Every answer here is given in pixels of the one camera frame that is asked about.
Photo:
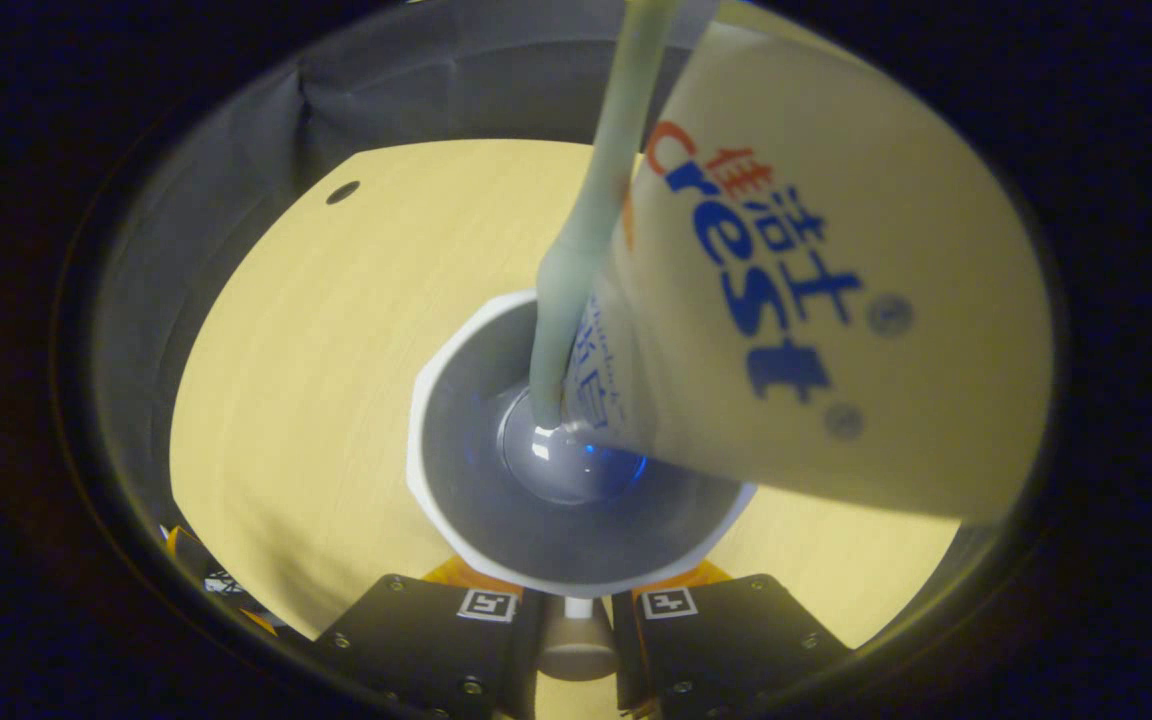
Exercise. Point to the pale green toothbrush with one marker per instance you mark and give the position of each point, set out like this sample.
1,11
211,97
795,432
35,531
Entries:
606,150

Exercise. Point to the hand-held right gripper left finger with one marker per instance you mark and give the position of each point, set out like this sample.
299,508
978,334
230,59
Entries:
416,640

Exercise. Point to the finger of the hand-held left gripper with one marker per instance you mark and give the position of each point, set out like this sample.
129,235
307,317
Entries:
216,580

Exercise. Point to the black backdrop cloth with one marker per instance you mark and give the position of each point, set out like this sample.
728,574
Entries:
386,90

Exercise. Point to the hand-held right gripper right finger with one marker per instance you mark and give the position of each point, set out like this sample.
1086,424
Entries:
736,640

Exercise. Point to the white toothpaste tube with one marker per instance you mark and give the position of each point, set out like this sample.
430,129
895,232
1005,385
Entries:
936,250

